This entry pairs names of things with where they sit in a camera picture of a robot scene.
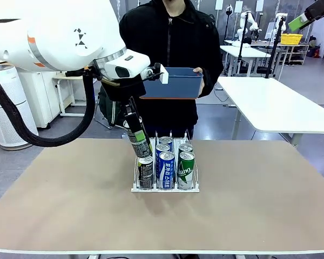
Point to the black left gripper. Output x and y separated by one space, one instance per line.
129 90

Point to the black beverage can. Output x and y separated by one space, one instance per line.
145 175
138 147

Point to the blue beverage can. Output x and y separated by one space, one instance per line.
163 148
166 172
165 140

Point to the blue plastic bin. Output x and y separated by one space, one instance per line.
178 86

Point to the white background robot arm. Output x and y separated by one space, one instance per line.
282 15
244 21

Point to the person's left forearm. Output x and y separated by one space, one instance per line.
213 75

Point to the white Franka left arm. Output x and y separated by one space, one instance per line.
56 27

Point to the green beverage can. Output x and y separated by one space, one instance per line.
186 172
185 148

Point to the person's left hand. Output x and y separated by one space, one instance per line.
201 74

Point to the yellow plastic crate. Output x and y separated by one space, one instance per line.
291 40

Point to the red object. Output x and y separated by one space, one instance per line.
315 52

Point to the low wooden shelf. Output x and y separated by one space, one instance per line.
297 54

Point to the black tripod pole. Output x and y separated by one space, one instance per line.
275 46

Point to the white paper sign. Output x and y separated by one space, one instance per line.
259 6
219 5
239 7

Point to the small wooden-top side table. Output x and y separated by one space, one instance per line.
61 97

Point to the person in black jacket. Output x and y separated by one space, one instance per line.
178 40

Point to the white cabinet desk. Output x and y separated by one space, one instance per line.
43 102

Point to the white cylindrical air purifier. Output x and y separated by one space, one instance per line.
16 89

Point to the metal frame chair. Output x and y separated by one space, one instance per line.
102 124

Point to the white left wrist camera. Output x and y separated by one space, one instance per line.
164 75

